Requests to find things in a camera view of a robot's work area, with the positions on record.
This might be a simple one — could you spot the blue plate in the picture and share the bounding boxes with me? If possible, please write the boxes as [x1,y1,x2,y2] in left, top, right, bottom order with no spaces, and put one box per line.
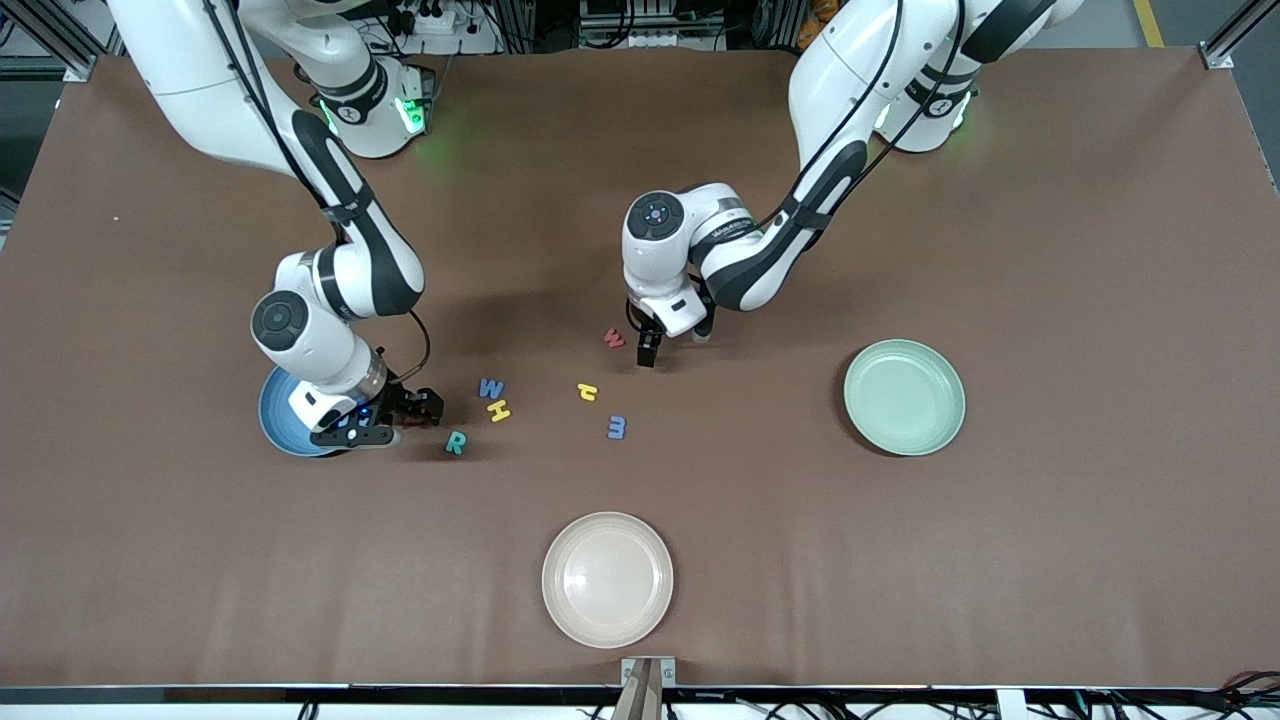
[258,365,347,459]

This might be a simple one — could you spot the beige plate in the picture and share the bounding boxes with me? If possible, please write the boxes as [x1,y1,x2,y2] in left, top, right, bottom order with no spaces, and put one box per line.
[541,511,675,650]

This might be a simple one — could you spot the green plate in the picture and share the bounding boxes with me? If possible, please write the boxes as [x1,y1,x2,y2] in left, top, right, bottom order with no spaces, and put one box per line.
[843,339,967,458]

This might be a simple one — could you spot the long white power strip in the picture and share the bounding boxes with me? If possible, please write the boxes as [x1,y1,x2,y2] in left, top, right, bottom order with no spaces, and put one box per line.
[583,20,726,51]

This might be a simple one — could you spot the orange snack bag pile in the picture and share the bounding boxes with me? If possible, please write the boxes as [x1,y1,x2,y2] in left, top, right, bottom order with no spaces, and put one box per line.
[797,0,837,51]

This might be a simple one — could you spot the white power strip with plugs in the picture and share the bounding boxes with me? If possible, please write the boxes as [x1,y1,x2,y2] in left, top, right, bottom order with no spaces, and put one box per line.
[385,0,501,56]

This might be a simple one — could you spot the brown table cover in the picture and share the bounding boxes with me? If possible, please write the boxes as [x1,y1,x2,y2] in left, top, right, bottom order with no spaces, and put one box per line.
[0,45,1280,691]

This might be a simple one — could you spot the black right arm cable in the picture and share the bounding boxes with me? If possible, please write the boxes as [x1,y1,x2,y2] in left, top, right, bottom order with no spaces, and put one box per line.
[200,0,434,389]

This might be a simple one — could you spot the aluminium frame strut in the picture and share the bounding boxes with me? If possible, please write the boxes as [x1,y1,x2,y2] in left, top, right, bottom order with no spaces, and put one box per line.
[503,0,538,53]
[760,0,806,49]

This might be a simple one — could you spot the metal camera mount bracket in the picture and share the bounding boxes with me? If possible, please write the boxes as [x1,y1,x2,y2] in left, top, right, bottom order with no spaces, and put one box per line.
[612,655,678,720]

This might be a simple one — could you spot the aluminium frame post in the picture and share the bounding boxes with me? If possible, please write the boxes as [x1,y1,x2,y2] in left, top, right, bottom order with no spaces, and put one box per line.
[0,0,111,81]
[1200,0,1280,71]

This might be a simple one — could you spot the cable bundle under table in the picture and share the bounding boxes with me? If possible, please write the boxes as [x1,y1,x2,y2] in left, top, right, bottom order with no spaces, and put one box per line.
[590,670,1280,720]

